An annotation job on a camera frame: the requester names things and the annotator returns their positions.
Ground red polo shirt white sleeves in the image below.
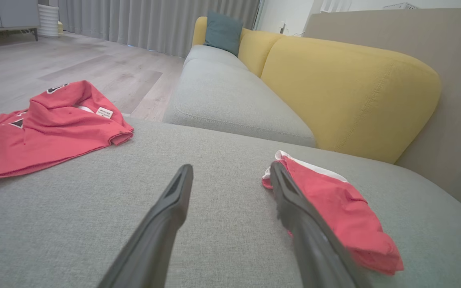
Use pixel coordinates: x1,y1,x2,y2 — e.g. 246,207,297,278
0,80,134,196

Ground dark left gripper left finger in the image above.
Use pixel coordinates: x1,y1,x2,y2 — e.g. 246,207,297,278
96,164,194,288

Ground white wire rack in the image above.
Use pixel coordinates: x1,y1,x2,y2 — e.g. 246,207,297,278
383,2,419,10

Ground grey pleated curtain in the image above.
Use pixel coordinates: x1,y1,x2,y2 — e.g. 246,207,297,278
58,0,261,59

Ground folded red garment white trim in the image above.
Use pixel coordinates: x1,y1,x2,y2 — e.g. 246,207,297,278
262,150,405,276

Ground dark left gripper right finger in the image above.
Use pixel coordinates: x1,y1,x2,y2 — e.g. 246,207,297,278
270,161,371,288

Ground teal throw pillow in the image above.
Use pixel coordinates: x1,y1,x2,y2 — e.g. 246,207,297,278
203,10,244,57

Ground white ribbed cylinder appliance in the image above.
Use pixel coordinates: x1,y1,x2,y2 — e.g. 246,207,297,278
38,4,60,38

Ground small yellow back cushion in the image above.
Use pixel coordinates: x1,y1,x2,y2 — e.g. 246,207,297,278
238,28,285,78

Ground grey and yellow sofa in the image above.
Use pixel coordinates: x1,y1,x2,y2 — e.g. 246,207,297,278
0,116,461,288

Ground taupe sofa back panel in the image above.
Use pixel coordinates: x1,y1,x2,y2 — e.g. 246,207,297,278
303,8,461,207

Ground long grey sofa seat cushion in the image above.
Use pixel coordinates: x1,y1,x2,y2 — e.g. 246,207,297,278
162,44,317,148

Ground grey cabinet on legs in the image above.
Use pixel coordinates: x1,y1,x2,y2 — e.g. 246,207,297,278
0,0,40,41

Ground large yellow back cushion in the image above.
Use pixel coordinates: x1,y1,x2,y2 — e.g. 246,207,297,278
261,36,442,164

